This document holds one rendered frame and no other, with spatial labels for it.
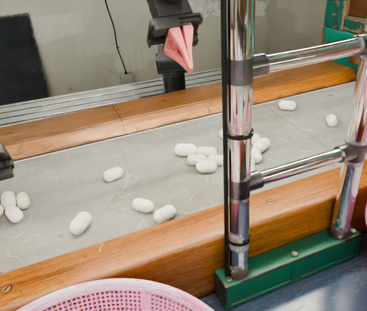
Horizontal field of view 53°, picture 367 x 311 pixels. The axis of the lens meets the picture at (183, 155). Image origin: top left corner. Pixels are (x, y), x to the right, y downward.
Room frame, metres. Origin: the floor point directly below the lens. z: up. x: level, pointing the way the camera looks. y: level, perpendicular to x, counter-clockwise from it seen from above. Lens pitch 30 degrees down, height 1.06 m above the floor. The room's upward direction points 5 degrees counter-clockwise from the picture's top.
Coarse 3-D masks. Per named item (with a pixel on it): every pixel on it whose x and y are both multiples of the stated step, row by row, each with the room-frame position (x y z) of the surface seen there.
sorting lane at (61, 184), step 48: (336, 96) 0.75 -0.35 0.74; (96, 144) 0.61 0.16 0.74; (144, 144) 0.60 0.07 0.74; (288, 144) 0.56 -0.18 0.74; (336, 144) 0.54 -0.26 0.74; (0, 192) 0.48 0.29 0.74; (48, 192) 0.47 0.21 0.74; (96, 192) 0.46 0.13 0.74; (144, 192) 0.45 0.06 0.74; (192, 192) 0.44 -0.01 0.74; (0, 240) 0.37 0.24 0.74; (48, 240) 0.36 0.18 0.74; (96, 240) 0.35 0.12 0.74
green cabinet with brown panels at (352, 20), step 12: (336, 0) 0.96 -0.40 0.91; (348, 0) 0.93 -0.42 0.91; (360, 0) 0.90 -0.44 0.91; (336, 12) 0.95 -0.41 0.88; (348, 12) 0.93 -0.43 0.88; (360, 12) 0.90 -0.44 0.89; (324, 24) 0.99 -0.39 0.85; (336, 24) 0.95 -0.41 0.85; (348, 24) 0.91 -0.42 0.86; (360, 24) 0.88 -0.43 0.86
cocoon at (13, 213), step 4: (8, 208) 0.41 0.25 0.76; (12, 208) 0.41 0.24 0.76; (16, 208) 0.41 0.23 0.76; (8, 212) 0.40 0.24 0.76; (12, 212) 0.40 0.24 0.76; (16, 212) 0.40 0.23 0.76; (20, 212) 0.40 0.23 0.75; (8, 216) 0.40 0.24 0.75; (12, 216) 0.40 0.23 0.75; (16, 216) 0.40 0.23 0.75; (20, 216) 0.40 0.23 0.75; (12, 220) 0.40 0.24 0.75; (16, 220) 0.40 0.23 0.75; (20, 220) 0.40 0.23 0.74
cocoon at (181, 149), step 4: (180, 144) 0.55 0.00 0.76; (184, 144) 0.55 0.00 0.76; (188, 144) 0.55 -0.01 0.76; (192, 144) 0.55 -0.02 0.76; (176, 148) 0.54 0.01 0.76; (180, 148) 0.54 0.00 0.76; (184, 148) 0.54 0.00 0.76; (188, 148) 0.54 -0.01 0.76; (192, 148) 0.54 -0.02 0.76; (196, 148) 0.55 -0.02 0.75; (176, 152) 0.54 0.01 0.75; (180, 152) 0.54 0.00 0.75; (184, 152) 0.54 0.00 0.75; (188, 152) 0.54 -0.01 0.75; (192, 152) 0.54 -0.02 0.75
